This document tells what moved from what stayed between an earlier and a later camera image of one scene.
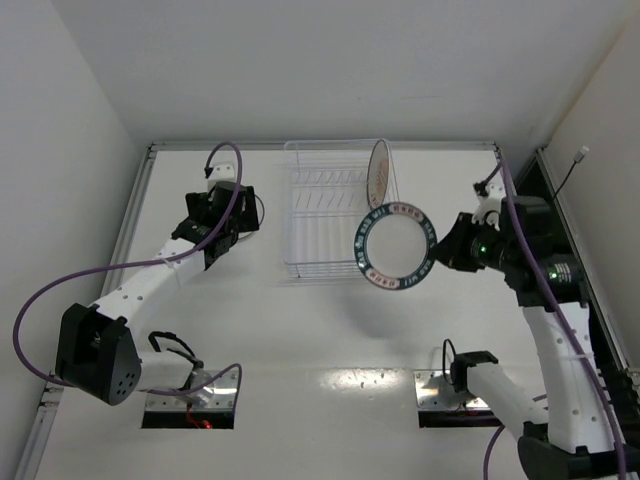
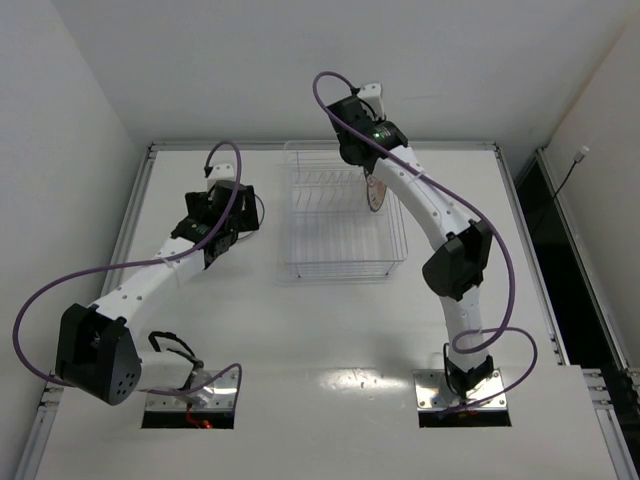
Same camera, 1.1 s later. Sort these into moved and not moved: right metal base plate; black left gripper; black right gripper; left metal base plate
Moved: black right gripper
Not moved: right metal base plate; black left gripper; left metal base plate
